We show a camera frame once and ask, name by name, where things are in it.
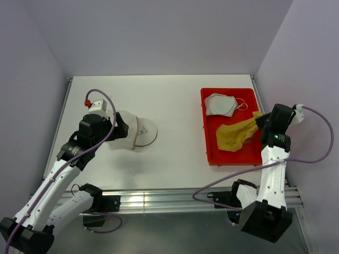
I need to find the yellow bra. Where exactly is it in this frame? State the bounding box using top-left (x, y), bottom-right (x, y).
top-left (216, 111), bottom-right (263, 152)

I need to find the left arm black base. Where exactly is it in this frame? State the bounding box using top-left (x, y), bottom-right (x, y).
top-left (83, 195), bottom-right (121, 229)

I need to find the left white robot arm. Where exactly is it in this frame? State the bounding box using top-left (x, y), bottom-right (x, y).
top-left (1, 113), bottom-right (129, 253)

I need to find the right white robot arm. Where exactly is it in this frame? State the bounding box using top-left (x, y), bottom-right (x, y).
top-left (208, 104), bottom-right (296, 243)

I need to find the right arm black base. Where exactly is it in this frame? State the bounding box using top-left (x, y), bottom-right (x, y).
top-left (207, 191), bottom-right (241, 224)

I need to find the white folded bra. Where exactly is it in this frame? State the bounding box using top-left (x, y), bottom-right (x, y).
top-left (204, 93), bottom-right (248, 117)

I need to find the red plastic tray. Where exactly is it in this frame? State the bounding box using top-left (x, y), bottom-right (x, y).
top-left (200, 88), bottom-right (262, 166)

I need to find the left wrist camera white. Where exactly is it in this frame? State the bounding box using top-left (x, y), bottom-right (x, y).
top-left (84, 99), bottom-right (107, 116)

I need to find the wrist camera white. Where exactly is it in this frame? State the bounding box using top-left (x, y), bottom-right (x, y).
top-left (84, 99), bottom-right (107, 116)
top-left (290, 104), bottom-right (305, 125)

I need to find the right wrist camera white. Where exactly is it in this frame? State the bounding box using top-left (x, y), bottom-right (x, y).
top-left (290, 104), bottom-right (305, 125)

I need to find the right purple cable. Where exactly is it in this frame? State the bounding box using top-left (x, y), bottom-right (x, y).
top-left (192, 105), bottom-right (334, 210)

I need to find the purple cable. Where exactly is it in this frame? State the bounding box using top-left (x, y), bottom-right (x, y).
top-left (192, 105), bottom-right (334, 210)
top-left (4, 89), bottom-right (124, 253)

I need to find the aluminium rail frame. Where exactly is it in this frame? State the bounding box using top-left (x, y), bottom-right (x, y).
top-left (15, 75), bottom-right (318, 254)

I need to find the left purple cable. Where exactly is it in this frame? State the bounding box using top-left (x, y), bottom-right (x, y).
top-left (4, 89), bottom-right (124, 253)

